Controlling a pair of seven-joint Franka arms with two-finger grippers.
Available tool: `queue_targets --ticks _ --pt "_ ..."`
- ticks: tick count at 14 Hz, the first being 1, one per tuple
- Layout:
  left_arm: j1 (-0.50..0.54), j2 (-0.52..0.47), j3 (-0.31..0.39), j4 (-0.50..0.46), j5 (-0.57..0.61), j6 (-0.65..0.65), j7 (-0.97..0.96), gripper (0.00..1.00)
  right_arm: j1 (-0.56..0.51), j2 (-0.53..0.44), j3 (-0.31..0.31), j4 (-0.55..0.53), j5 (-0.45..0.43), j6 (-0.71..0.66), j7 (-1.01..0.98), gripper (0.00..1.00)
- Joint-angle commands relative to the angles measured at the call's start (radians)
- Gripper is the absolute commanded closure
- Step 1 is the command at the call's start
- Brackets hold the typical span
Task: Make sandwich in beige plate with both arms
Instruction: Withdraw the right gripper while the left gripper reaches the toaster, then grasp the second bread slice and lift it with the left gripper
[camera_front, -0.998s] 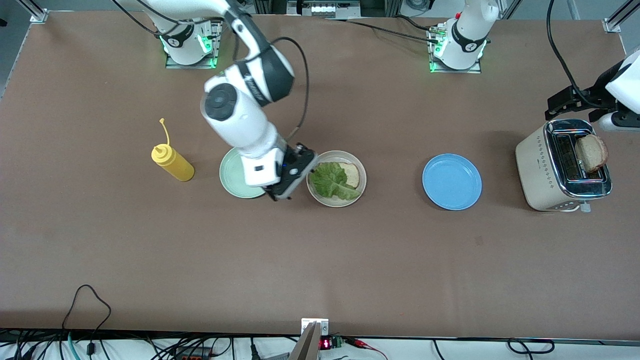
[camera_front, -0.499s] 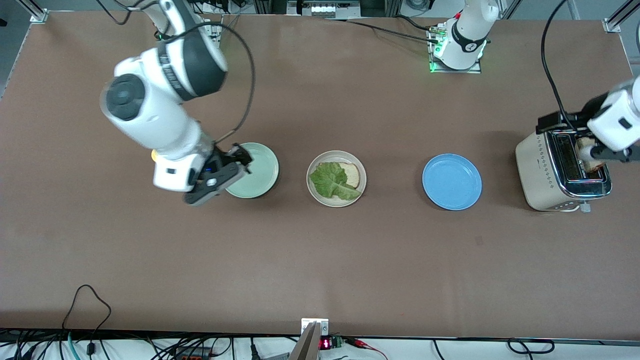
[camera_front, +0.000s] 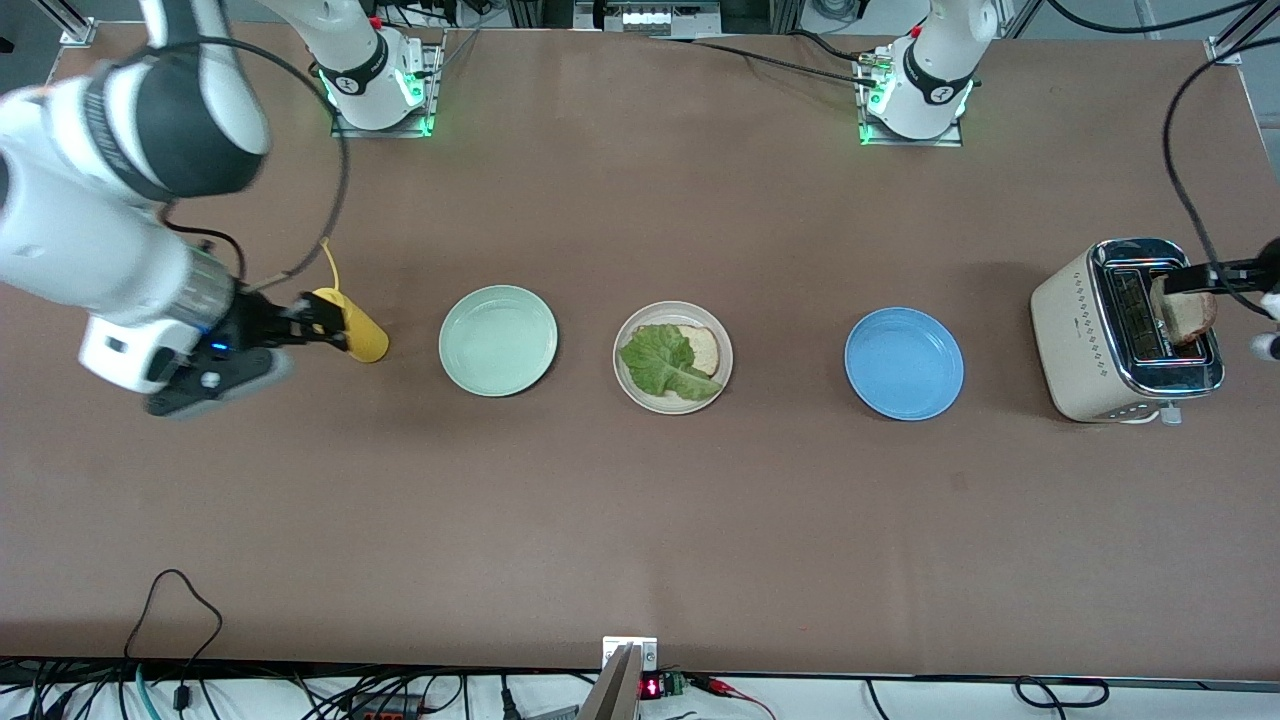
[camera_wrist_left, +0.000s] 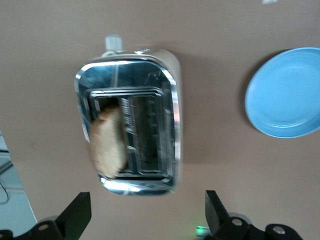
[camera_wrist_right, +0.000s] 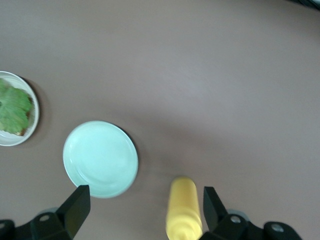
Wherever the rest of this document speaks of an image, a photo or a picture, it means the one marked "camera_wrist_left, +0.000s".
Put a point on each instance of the beige chrome toaster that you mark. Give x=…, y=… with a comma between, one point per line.
x=165, y=75

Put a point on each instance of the blue plate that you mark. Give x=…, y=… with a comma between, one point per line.
x=285, y=95

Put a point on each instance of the toast bread slice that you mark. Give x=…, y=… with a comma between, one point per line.
x=107, y=145

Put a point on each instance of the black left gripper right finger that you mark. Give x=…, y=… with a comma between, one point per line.
x=220, y=225

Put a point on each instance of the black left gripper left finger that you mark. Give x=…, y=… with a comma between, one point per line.
x=70, y=225

